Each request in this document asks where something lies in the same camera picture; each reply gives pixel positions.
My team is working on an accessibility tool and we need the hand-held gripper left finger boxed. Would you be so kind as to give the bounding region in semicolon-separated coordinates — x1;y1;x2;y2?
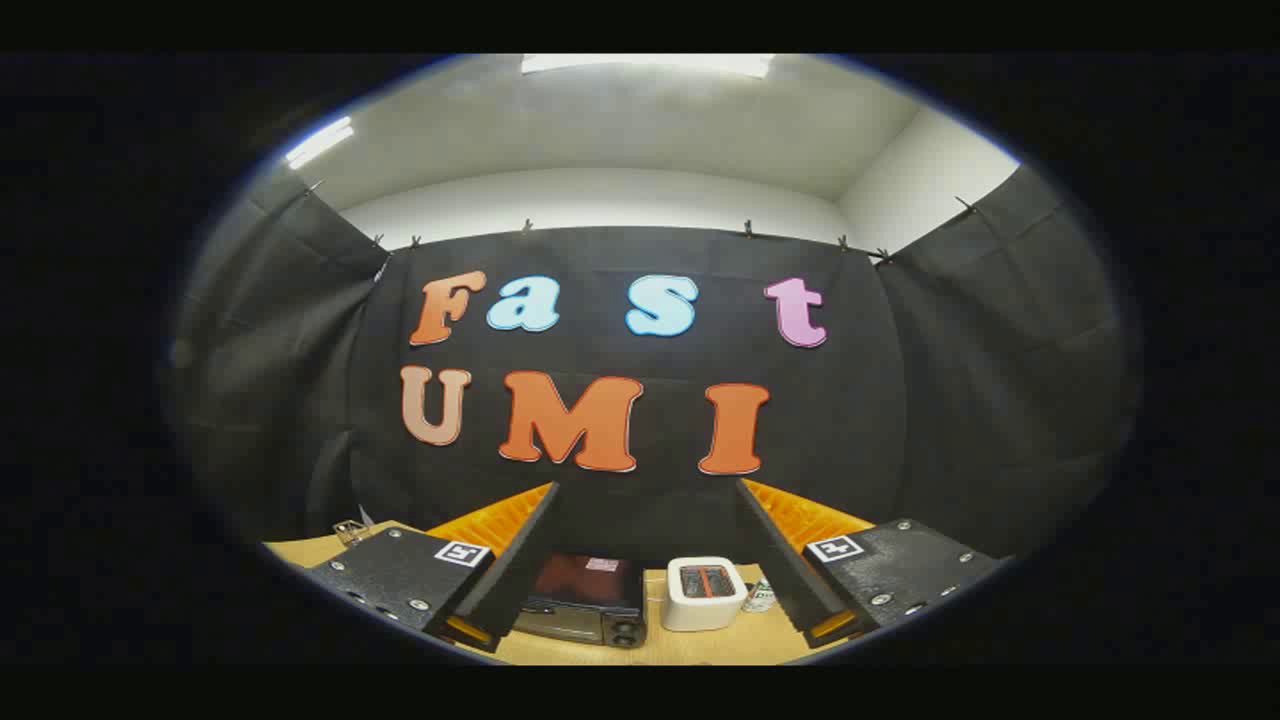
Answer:
303;481;562;654

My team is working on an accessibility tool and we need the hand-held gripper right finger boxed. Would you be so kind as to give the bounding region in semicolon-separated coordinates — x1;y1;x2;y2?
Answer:
736;478;1009;651

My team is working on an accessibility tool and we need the black toaster oven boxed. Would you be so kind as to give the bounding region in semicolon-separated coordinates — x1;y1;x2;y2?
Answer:
510;553;649;649

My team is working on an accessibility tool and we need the white pop-up toaster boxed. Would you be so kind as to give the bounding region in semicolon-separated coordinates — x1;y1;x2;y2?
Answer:
662;557;749;633

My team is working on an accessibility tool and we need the small ceiling light panel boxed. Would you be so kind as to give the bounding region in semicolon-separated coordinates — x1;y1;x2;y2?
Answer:
283;116;356;169

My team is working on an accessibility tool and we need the long ceiling light panel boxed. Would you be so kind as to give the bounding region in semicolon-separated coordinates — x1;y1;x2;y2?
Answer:
520;54;776;79

